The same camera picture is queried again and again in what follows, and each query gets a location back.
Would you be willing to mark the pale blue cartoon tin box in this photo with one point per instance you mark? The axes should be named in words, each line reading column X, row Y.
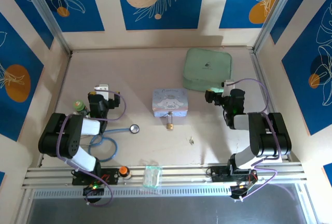
column 169, row 102

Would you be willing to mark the small metal key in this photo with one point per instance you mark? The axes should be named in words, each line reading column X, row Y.
column 191, row 140

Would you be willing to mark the small brass padlock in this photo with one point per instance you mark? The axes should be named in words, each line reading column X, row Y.
column 169, row 126

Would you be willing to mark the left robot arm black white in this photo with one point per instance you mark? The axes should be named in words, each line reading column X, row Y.
column 58, row 136

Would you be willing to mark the green capped small bottle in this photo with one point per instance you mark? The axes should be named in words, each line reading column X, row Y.
column 79, row 106

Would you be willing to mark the mint green zip case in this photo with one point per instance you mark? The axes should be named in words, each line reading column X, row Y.
column 207, row 66

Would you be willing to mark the blue stethoscope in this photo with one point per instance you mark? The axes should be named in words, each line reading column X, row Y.
column 134, row 129

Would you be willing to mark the brown bottle orange cap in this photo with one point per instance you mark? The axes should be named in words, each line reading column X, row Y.
column 124, row 171

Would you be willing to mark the clear plastic bag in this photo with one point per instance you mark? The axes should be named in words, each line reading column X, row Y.
column 152, row 177

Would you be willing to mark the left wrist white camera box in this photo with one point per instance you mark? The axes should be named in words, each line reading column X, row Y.
column 101, row 89

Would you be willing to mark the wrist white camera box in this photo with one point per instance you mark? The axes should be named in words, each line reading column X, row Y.
column 101, row 89
column 228, row 86

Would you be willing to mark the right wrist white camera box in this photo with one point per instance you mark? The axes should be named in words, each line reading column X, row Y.
column 228, row 86

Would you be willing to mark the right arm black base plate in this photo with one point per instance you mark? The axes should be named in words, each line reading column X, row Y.
column 220, row 174

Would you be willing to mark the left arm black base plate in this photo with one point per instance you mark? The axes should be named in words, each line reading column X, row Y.
column 110, row 177

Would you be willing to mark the blue floral wall panel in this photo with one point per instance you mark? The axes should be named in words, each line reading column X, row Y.
column 75, row 6
column 246, row 3
column 311, row 78
column 160, row 3
column 18, row 78

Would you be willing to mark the aluminium frame rail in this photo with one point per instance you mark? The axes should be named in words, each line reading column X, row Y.
column 181, row 180

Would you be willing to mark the aluminium frame post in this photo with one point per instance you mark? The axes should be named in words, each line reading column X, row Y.
column 275, row 11
column 44, row 11

